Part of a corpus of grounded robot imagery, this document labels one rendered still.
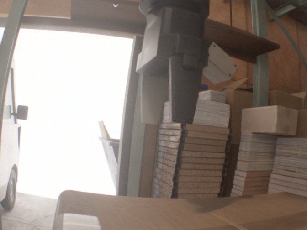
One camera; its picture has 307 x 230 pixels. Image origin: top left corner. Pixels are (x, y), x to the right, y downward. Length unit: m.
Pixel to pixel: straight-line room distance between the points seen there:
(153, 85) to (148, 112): 0.03
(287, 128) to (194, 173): 0.73
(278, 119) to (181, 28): 1.51
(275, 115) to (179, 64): 1.52
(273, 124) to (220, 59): 1.46
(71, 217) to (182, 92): 0.16
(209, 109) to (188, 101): 1.73
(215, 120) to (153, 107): 1.66
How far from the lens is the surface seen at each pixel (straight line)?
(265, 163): 2.08
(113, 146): 2.77
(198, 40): 0.28
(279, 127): 1.77
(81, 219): 0.26
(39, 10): 2.65
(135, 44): 2.50
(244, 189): 2.00
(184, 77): 0.26
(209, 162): 2.00
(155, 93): 0.37
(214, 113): 2.00
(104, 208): 0.31
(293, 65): 3.54
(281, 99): 2.58
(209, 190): 2.04
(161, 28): 0.29
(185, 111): 0.26
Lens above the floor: 1.19
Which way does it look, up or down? 3 degrees up
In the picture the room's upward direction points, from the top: 6 degrees clockwise
